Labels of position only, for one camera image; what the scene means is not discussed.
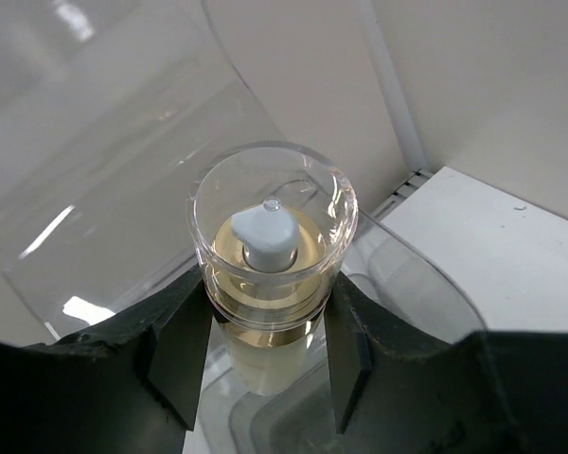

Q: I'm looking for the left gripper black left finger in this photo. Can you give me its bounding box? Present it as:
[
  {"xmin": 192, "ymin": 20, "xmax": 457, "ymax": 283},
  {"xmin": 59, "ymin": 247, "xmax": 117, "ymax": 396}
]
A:
[{"xmin": 0, "ymin": 269, "xmax": 212, "ymax": 453}]

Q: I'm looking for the aluminium right side rail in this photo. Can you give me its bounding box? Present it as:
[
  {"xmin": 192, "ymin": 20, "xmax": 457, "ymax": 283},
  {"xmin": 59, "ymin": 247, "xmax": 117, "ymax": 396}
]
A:
[{"xmin": 373, "ymin": 169, "xmax": 433, "ymax": 220}]

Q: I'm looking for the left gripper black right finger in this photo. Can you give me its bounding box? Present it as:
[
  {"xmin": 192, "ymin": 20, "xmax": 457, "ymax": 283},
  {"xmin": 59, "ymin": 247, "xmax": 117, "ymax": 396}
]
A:
[{"xmin": 325, "ymin": 275, "xmax": 568, "ymax": 453}]

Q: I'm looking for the clear acrylic organizer box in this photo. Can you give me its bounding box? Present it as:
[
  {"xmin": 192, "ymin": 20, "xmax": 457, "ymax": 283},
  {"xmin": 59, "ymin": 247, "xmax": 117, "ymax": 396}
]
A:
[{"xmin": 0, "ymin": 0, "xmax": 488, "ymax": 454}]

